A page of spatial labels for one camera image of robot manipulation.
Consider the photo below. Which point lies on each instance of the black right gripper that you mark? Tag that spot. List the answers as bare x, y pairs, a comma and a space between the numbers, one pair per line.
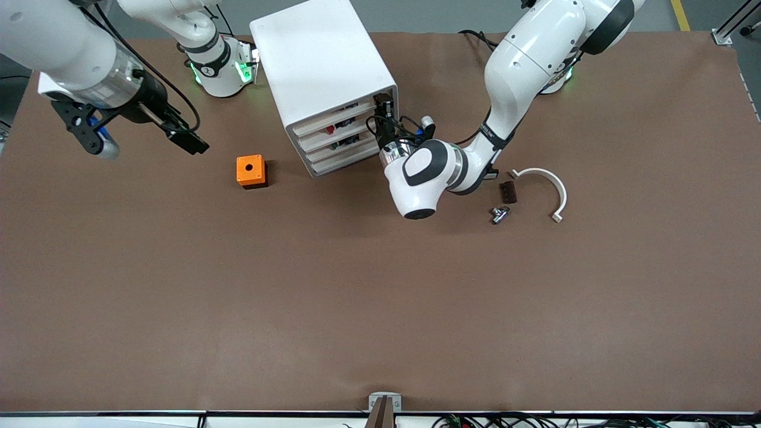
151, 104

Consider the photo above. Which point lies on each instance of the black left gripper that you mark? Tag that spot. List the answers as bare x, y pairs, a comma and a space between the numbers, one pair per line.
386, 137

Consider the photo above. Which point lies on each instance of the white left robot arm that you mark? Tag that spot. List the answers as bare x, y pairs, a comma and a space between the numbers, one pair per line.
428, 172

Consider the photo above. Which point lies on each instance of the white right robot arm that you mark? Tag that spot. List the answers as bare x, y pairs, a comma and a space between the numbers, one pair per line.
59, 35

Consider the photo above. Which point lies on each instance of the small black electronic part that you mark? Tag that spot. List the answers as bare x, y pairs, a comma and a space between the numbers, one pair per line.
346, 125

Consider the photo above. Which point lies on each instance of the black green electronic part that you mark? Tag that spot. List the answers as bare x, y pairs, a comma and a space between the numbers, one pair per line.
345, 142

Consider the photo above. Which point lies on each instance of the orange box with hole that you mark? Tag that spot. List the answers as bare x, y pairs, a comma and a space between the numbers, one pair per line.
242, 175

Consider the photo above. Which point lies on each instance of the silver metal T-bolt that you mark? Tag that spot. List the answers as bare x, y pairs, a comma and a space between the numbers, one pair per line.
499, 215

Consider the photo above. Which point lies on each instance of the brown table cover sheet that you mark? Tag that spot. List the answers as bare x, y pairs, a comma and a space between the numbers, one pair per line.
357, 297

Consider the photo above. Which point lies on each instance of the grey metal bracket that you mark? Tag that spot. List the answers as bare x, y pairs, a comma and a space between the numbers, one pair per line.
385, 395

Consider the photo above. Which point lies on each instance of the aluminium table edge rail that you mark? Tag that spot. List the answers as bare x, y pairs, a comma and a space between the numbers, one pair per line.
267, 419

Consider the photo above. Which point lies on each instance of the brown post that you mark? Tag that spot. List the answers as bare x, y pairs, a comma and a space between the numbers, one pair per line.
383, 416

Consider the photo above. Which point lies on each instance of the aluminium frame profile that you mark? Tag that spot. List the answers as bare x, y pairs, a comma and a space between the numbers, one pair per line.
728, 27

